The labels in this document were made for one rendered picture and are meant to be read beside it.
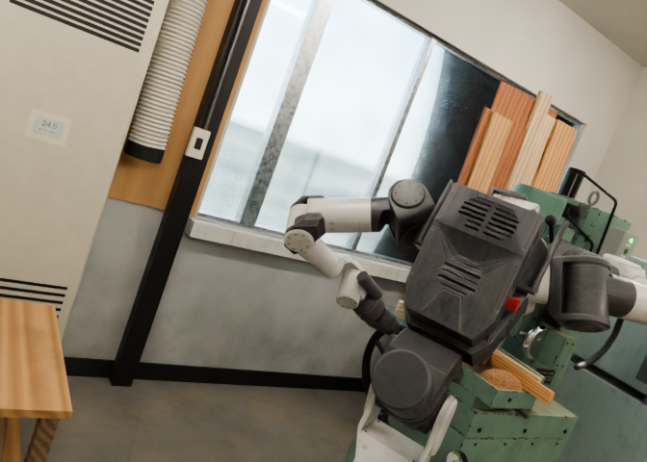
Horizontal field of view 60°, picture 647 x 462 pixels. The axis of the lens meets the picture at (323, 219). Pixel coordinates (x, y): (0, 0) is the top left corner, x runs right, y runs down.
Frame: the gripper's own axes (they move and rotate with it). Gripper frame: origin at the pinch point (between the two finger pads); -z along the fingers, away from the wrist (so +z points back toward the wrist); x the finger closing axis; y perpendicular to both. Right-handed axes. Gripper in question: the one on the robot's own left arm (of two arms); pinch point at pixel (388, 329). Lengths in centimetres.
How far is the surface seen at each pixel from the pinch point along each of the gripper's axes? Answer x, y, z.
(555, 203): 21, 64, -7
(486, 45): -94, 190, -32
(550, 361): 24, 29, -47
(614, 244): 30, 72, -35
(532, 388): 29.7, 13.8, -36.1
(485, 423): 22.2, -3.0, -36.6
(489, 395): 25.1, 2.6, -25.1
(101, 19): -91, 24, 107
